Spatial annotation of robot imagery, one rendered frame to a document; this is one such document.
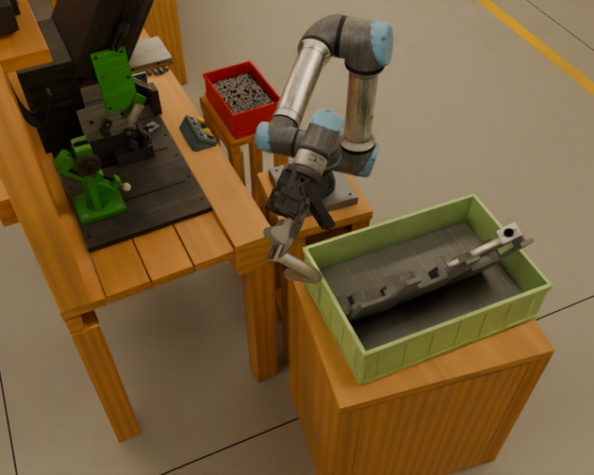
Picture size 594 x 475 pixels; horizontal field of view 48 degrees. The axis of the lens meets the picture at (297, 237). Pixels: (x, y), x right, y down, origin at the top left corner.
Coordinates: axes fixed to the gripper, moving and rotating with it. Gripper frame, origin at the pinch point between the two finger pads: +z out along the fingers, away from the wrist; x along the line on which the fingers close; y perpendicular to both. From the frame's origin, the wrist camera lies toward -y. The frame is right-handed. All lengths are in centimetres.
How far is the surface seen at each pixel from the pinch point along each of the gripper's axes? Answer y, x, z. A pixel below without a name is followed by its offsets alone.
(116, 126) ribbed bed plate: 45, -93, -28
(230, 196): 2, -73, -19
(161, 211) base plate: 21, -76, -5
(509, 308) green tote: -75, -15, -15
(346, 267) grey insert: -36, -48, -10
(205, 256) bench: 4, -61, 4
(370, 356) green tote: -38.7, -15.2, 13.6
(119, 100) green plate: 48, -87, -35
